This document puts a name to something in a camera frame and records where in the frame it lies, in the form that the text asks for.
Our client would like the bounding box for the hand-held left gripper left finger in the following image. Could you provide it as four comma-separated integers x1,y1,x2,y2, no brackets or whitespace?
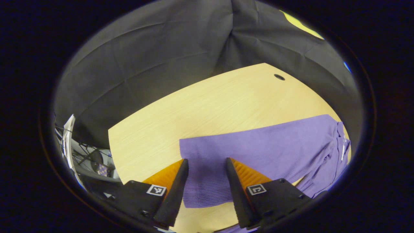
103,158,190,228

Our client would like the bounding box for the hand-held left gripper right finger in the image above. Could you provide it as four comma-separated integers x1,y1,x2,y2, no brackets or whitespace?
225,157,312,229

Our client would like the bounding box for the purple knit cardigan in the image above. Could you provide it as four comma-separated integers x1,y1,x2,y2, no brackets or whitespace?
179,114,351,233

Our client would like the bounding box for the white board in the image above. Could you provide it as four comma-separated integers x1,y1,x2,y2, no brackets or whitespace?
61,114,85,190

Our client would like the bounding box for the black backdrop cloth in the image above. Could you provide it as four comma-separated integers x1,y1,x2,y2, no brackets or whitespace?
53,0,364,152

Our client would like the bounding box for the tangle of black cables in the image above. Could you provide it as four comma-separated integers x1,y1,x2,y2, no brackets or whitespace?
55,125,112,165

